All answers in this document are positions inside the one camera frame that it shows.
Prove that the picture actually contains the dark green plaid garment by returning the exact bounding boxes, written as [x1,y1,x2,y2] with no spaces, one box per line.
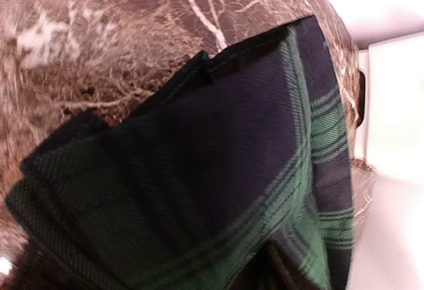
[6,16,354,289]

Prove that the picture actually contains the white plastic laundry bin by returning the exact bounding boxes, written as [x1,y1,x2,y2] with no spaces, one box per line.
[349,33,423,289]

